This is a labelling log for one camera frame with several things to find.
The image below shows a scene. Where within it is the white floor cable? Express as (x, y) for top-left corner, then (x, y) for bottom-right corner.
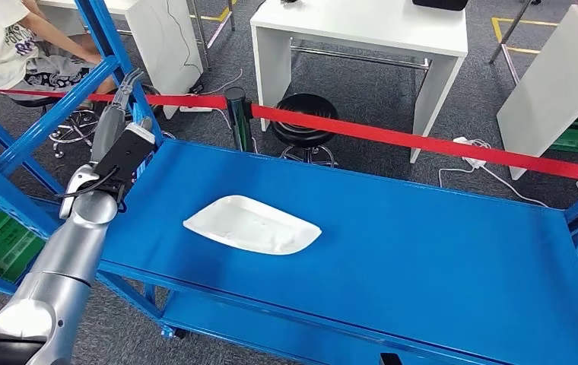
(437, 163), (578, 208)

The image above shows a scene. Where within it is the black box device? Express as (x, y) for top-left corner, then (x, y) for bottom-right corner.
(412, 0), (470, 12)

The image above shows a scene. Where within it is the white power strip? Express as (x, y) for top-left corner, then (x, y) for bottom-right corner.
(178, 103), (215, 115)
(451, 135), (487, 170)

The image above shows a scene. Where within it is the white table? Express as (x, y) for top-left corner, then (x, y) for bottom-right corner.
(249, 0), (470, 165)
(495, 4), (578, 181)
(37, 0), (205, 120)

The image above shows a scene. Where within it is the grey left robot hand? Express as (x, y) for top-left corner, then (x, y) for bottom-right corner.
(90, 68), (153, 166)

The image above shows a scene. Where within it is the thin black cable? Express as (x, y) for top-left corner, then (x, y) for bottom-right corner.
(164, 0), (205, 97)

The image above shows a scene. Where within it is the black camera cable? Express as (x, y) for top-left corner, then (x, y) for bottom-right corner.
(54, 166), (121, 200)

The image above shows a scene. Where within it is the black barrier post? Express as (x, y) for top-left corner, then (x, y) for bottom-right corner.
(224, 86), (256, 153)

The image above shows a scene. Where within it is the white plastic part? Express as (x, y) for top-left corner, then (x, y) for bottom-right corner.
(183, 195), (322, 256)

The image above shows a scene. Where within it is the black round stool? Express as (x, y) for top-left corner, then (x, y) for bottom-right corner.
(270, 93), (341, 168)
(11, 94), (103, 160)
(92, 83), (165, 125)

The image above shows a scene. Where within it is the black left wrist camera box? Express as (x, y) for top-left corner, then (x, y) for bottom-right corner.
(93, 122), (158, 202)

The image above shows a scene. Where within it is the grey metal leg frame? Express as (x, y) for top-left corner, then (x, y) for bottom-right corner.
(487, 0), (537, 87)
(188, 0), (237, 71)

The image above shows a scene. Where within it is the red barrier belt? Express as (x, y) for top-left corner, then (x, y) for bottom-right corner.
(251, 103), (578, 185)
(0, 85), (228, 111)

